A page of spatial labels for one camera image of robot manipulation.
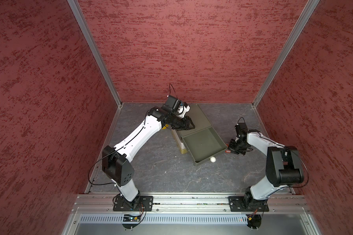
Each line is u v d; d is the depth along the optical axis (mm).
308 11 722
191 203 763
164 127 677
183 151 887
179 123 663
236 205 735
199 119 849
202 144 810
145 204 742
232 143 839
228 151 921
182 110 657
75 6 707
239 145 785
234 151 831
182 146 838
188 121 671
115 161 429
